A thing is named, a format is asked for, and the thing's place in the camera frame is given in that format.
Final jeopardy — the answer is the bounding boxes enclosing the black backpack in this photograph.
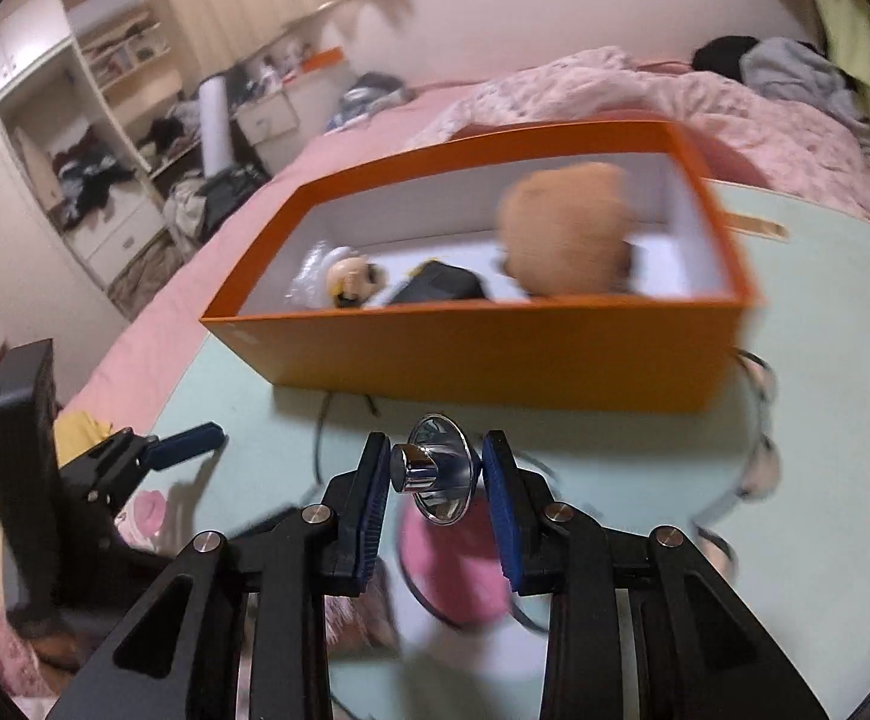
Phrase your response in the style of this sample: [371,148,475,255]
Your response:
[195,165,271,233]

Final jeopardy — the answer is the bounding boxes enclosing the white nightstand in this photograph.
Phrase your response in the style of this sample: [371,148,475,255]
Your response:
[236,86,301,147]

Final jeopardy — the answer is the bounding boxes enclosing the orange cardboard box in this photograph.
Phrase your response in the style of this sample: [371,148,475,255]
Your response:
[201,118,762,415]

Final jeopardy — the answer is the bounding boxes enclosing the yellow cloth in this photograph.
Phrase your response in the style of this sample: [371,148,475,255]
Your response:
[52,409,113,466]

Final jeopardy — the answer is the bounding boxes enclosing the silver metal funnel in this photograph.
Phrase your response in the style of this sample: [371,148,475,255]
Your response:
[390,414,475,524]

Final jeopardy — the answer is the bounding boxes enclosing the cluster of toiletry bottles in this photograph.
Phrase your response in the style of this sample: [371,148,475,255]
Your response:
[244,41,305,91]

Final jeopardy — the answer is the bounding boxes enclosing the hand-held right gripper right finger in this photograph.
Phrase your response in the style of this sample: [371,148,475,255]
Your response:
[481,430,830,720]

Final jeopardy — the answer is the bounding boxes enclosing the black rimmed glasses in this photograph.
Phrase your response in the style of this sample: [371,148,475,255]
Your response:
[694,349,781,593]

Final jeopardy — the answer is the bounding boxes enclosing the blue floral cloth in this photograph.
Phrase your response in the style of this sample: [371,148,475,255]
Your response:
[326,101,376,132]

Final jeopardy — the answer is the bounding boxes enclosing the brown plush toy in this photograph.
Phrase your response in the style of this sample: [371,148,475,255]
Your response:
[496,163,635,295]

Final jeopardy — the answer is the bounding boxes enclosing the black garment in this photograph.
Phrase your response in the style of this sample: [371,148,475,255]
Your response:
[691,35,758,80]

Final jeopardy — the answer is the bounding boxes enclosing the black plastic bag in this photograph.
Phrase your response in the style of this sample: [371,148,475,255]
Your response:
[390,259,492,306]

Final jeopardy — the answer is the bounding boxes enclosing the dark grey bag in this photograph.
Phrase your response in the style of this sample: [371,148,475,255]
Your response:
[341,73,413,110]

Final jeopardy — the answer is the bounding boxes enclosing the pale clothes pile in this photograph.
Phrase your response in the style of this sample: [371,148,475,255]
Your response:
[165,180,207,241]

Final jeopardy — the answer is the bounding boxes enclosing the pink floral blanket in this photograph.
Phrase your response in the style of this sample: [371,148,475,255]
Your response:
[405,45,870,256]

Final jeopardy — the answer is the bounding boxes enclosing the clear plastic bag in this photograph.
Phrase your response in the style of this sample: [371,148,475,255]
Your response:
[289,240,338,301]

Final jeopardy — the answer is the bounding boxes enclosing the cartoon figure keychain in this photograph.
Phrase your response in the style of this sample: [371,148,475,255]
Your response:
[322,246,387,308]

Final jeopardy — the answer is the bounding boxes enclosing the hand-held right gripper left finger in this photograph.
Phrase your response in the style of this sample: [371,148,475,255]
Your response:
[45,431,393,720]

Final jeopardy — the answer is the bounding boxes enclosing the white wardrobe shelves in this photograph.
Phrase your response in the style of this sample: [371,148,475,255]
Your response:
[0,0,203,361]

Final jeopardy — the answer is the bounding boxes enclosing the grey garment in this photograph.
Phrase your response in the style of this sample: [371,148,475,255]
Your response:
[739,37,870,143]

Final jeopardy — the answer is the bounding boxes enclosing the white foam roll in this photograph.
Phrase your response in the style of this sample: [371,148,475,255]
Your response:
[196,75,235,173]

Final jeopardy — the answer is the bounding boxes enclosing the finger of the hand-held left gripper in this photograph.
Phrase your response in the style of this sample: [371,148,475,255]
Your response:
[60,422,226,541]

